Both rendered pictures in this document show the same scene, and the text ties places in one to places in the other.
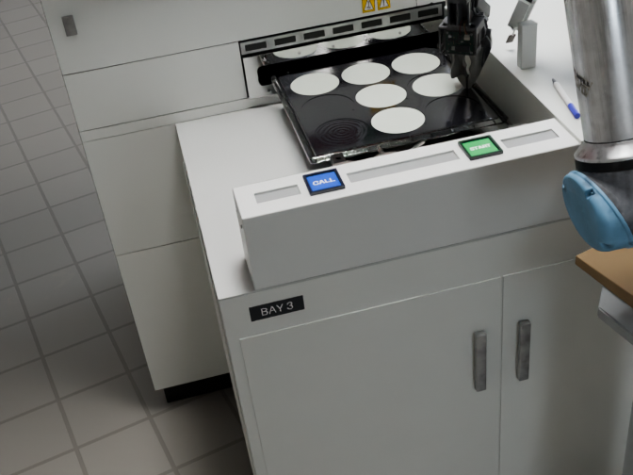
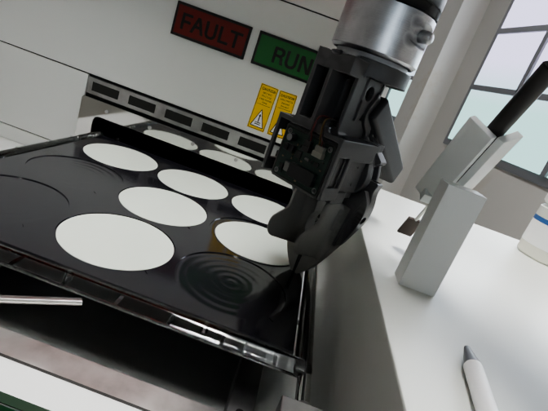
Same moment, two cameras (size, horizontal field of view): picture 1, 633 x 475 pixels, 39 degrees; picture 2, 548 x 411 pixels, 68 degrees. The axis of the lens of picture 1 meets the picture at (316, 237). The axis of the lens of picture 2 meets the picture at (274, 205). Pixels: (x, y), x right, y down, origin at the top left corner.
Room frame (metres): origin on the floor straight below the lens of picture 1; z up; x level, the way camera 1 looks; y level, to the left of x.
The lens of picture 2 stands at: (1.19, -0.35, 1.08)
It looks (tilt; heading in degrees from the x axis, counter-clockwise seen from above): 18 degrees down; 10
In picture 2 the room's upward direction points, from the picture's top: 20 degrees clockwise
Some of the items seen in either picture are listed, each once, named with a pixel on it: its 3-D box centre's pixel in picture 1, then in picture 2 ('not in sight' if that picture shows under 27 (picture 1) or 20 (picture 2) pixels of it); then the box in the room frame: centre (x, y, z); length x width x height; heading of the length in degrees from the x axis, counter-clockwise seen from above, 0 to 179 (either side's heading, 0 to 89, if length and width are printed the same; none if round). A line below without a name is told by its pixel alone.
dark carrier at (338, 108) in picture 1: (381, 96); (163, 207); (1.59, -0.16, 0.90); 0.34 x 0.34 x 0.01; 9
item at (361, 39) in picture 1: (346, 57); (203, 169); (1.79, -0.11, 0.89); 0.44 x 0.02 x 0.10; 99
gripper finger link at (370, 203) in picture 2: (478, 43); (346, 201); (1.57, -0.35, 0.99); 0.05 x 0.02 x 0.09; 63
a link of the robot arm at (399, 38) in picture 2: not in sight; (383, 39); (1.56, -0.32, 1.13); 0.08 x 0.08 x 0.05
